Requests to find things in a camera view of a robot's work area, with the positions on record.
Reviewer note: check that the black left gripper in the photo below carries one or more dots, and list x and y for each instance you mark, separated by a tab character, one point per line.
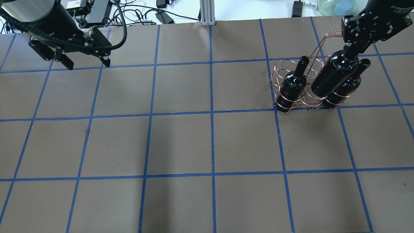
53	27

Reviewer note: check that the black power adapter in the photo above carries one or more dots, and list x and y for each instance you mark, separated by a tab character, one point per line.
164	18

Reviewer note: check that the dark wine bottle in basket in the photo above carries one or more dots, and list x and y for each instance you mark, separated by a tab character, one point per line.
347	88

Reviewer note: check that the copper wire wine basket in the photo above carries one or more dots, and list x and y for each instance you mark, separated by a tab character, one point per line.
312	81

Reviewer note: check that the green bowl with blue sponge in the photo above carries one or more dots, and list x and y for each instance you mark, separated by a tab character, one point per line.
337	7

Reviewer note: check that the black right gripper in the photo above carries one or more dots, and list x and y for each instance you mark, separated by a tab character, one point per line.
385	20

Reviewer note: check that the aluminium frame post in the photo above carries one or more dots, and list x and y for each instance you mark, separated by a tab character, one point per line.
207	12

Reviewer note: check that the dark glass wine bottle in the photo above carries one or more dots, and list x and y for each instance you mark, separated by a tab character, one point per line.
336	69

